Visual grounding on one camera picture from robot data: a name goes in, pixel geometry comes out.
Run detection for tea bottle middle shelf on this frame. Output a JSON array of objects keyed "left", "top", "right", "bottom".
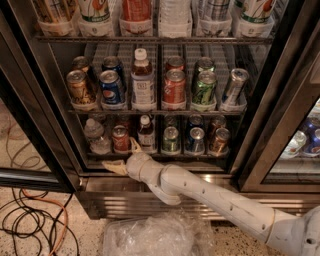
[{"left": 131, "top": 48, "right": 156, "bottom": 111}]

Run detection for blue can bottom shelf front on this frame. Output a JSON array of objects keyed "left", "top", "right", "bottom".
[{"left": 185, "top": 127, "right": 205, "bottom": 155}]

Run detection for stainless steel fridge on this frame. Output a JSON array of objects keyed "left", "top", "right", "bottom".
[{"left": 0, "top": 0, "right": 320, "bottom": 219}]

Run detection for white green bottle top right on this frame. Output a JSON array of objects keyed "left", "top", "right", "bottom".
[{"left": 231, "top": 0, "right": 276, "bottom": 38}]

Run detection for green can bottom shelf front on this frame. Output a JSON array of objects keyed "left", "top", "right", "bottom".
[{"left": 162, "top": 126, "right": 180, "bottom": 155}]

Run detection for green can shelf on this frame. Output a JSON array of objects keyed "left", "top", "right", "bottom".
[
  {"left": 164, "top": 115, "right": 179, "bottom": 128},
  {"left": 162, "top": 126, "right": 180, "bottom": 155},
  {"left": 193, "top": 57, "right": 216, "bottom": 79},
  {"left": 191, "top": 70, "right": 217, "bottom": 111}
]

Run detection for green can bottom shelf rear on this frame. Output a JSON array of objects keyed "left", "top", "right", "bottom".
[{"left": 164, "top": 115, "right": 179, "bottom": 128}]

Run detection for brown tea bottle bottom shelf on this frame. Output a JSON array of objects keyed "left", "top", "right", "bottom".
[{"left": 137, "top": 115, "right": 156, "bottom": 154}]

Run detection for black cable on floor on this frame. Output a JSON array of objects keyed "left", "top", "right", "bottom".
[{"left": 0, "top": 186, "right": 81, "bottom": 256}]

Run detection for green can middle shelf front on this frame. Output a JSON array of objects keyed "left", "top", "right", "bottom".
[{"left": 191, "top": 70, "right": 217, "bottom": 111}]

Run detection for slim silver can middle shelf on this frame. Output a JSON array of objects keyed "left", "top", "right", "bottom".
[{"left": 220, "top": 68, "right": 249, "bottom": 111}]

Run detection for red bottle top shelf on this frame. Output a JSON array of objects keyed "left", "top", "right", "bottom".
[{"left": 119, "top": 0, "right": 153, "bottom": 36}]

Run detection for blue can bottom shelf rear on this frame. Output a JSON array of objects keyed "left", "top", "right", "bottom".
[{"left": 186, "top": 114, "right": 204, "bottom": 131}]

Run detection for red can middle shelf rear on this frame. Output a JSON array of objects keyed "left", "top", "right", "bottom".
[{"left": 165, "top": 56, "right": 185, "bottom": 71}]

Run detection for tan bottle top shelf left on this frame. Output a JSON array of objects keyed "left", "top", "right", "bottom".
[{"left": 32, "top": 0, "right": 80, "bottom": 37}]

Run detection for red-orange can middle shelf front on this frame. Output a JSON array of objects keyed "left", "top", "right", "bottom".
[{"left": 162, "top": 69, "right": 186, "bottom": 110}]

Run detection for clear plastic bin with wrap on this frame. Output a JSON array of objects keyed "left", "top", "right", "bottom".
[{"left": 103, "top": 210, "right": 214, "bottom": 256}]

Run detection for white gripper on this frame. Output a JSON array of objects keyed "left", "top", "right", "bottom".
[{"left": 102, "top": 137, "right": 164, "bottom": 183}]

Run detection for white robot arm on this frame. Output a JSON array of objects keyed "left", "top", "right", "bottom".
[{"left": 102, "top": 139, "right": 320, "bottom": 256}]

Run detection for green can middle shelf rear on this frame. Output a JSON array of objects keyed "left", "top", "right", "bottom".
[{"left": 193, "top": 57, "right": 216, "bottom": 79}]

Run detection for clear water bottle bottom shelf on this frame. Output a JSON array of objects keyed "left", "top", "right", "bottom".
[{"left": 84, "top": 118, "right": 111, "bottom": 155}]

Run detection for orange cable on floor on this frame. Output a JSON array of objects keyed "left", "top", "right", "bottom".
[{"left": 20, "top": 188, "right": 69, "bottom": 256}]

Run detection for clear bottle top shelf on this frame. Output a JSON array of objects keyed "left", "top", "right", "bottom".
[{"left": 158, "top": 0, "right": 192, "bottom": 38}]

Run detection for blue can in right compartment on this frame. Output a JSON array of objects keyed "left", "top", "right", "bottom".
[{"left": 302, "top": 117, "right": 320, "bottom": 157}]

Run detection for white green bottle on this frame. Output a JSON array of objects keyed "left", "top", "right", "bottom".
[
  {"left": 77, "top": 0, "right": 114, "bottom": 37},
  {"left": 231, "top": 0, "right": 276, "bottom": 38}
]

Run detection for gold-brown can middle shelf front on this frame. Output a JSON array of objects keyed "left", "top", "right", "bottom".
[{"left": 66, "top": 70, "right": 97, "bottom": 111}]

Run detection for blue can middle shelf rear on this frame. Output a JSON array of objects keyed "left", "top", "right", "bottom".
[{"left": 101, "top": 56, "right": 125, "bottom": 82}]

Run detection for white green bottle top left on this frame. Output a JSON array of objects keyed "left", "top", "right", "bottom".
[{"left": 77, "top": 0, "right": 114, "bottom": 37}]

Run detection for gold can middle shelf rear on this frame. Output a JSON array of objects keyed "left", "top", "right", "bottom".
[{"left": 71, "top": 56, "right": 96, "bottom": 83}]

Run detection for orange-brown can bottom shelf front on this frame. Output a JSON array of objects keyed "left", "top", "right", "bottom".
[{"left": 209, "top": 128, "right": 231, "bottom": 156}]

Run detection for white can in right compartment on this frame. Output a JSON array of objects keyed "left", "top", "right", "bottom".
[{"left": 280, "top": 130, "right": 307, "bottom": 159}]

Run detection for brown can bottom shelf rear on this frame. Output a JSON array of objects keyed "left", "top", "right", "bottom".
[{"left": 207, "top": 115, "right": 226, "bottom": 137}]

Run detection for red coke can bottom shelf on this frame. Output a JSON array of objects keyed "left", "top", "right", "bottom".
[{"left": 112, "top": 125, "right": 131, "bottom": 153}]

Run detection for blue pepsi can middle shelf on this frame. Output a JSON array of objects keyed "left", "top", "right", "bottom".
[{"left": 99, "top": 70, "right": 126, "bottom": 110}]

